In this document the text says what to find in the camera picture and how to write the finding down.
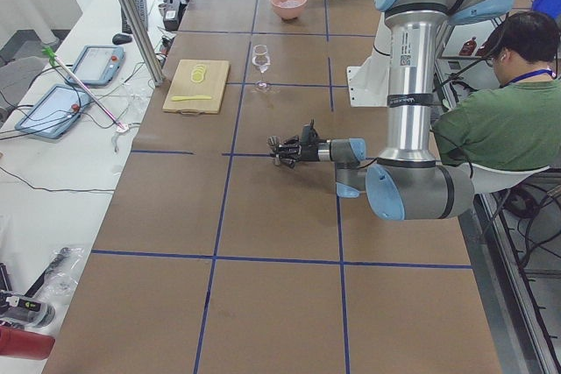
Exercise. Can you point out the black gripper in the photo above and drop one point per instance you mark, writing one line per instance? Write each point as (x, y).
(309, 152)

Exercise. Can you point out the steel jigger cup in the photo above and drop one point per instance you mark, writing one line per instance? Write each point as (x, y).
(276, 150)

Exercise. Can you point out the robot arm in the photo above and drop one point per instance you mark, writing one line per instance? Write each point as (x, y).
(405, 182)

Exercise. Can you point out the clear wine glass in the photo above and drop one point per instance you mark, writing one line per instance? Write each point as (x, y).
(261, 61)

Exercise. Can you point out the pink bowl with ice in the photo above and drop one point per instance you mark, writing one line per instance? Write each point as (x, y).
(288, 9)

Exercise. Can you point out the bamboo cutting board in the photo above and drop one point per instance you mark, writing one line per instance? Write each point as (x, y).
(214, 84)

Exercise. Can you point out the yellow plastic knife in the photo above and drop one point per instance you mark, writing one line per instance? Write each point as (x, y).
(184, 98)

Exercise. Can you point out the black box device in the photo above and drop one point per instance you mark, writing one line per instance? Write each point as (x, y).
(174, 10)

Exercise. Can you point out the black computer mouse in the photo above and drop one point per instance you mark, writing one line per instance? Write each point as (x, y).
(121, 39)

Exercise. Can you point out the far teach pendant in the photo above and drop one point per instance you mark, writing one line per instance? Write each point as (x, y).
(97, 66)

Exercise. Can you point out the teach pendant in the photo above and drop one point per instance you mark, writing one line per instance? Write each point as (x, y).
(97, 66)
(54, 113)

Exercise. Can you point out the metal rod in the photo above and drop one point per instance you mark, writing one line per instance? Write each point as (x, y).
(121, 127)

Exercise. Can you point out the person in green shirt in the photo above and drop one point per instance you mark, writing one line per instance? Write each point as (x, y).
(515, 127)

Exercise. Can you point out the near teach pendant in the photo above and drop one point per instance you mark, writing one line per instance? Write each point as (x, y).
(54, 113)

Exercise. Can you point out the red bottle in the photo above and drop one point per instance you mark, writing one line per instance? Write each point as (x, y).
(23, 344)

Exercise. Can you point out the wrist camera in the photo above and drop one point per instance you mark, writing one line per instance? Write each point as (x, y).
(309, 134)

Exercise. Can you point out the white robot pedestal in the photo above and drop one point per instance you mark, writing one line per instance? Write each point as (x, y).
(368, 84)

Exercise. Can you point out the aluminium frame post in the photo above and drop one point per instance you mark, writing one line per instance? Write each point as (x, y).
(143, 42)

